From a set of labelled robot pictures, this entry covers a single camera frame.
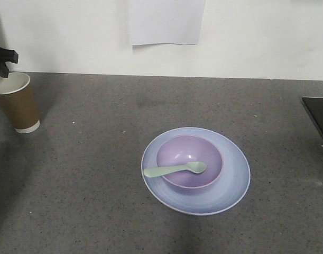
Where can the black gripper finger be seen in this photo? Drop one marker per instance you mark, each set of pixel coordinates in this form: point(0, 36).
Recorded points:
point(3, 70)
point(7, 55)

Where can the mint green plastic spoon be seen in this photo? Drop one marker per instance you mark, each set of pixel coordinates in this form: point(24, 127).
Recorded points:
point(196, 167)

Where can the brown paper cup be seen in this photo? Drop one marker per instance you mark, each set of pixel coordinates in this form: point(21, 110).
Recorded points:
point(18, 103)

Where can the blue plastic plate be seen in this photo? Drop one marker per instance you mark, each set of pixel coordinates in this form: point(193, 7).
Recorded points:
point(221, 186)

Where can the white paper sheet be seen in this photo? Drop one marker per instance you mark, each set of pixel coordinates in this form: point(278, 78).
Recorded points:
point(165, 22)

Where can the black induction cooktop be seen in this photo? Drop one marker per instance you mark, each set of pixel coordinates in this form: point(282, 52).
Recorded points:
point(314, 108)

